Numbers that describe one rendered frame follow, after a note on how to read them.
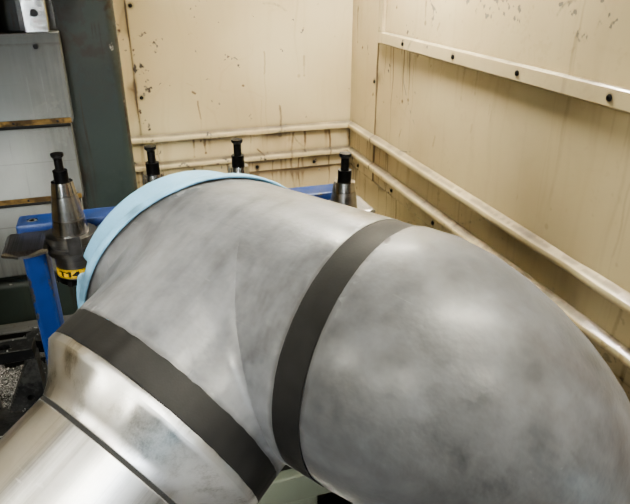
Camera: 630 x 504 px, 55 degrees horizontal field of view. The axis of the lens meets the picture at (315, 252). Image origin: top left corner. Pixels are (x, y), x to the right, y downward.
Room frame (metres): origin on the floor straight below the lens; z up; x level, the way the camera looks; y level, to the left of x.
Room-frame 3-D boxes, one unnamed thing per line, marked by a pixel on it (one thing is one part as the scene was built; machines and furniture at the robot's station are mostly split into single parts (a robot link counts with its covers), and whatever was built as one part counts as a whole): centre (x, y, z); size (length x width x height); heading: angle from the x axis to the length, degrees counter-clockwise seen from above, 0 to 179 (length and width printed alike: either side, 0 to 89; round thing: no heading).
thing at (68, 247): (0.71, 0.31, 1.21); 0.06 x 0.06 x 0.03
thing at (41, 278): (0.75, 0.38, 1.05); 0.10 x 0.05 x 0.30; 18
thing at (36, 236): (0.69, 0.36, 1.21); 0.07 x 0.05 x 0.01; 18
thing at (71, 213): (0.71, 0.31, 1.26); 0.04 x 0.04 x 0.07
